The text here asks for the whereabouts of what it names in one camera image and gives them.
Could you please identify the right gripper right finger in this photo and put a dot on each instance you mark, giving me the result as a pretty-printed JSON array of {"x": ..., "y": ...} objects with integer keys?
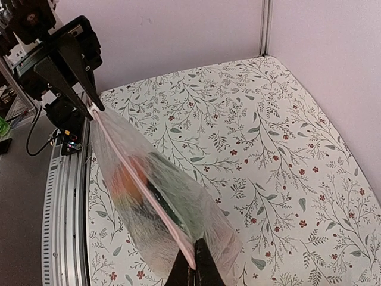
[{"x": 206, "y": 273}]

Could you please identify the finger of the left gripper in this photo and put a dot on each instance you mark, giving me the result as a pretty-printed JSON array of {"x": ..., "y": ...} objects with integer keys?
[
  {"x": 49, "y": 71},
  {"x": 70, "y": 50}
]

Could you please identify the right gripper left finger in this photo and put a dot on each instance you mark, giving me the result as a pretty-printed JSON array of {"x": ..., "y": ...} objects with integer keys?
[{"x": 180, "y": 273}]

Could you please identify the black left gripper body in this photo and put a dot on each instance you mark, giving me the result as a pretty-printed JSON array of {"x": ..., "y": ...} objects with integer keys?
[{"x": 61, "y": 60}]

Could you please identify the clear zip top bag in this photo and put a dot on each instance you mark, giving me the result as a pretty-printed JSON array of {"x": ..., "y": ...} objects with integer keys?
[{"x": 157, "y": 238}]

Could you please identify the green cucumber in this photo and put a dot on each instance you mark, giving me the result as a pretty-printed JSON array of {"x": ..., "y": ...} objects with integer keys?
[{"x": 171, "y": 192}]

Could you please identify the orange red mango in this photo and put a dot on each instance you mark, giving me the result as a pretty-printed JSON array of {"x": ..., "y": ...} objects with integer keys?
[{"x": 122, "y": 187}]

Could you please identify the floral tablecloth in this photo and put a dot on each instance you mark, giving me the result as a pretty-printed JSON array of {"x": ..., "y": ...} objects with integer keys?
[{"x": 253, "y": 136}]

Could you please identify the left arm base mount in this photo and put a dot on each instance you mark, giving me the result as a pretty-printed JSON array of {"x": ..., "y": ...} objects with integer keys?
[{"x": 68, "y": 142}]

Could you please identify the aluminium front rail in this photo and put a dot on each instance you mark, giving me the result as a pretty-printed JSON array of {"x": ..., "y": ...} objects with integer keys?
[{"x": 64, "y": 247}]

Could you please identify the right aluminium frame post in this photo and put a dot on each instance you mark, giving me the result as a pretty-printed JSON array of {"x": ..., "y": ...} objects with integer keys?
[{"x": 265, "y": 27}]

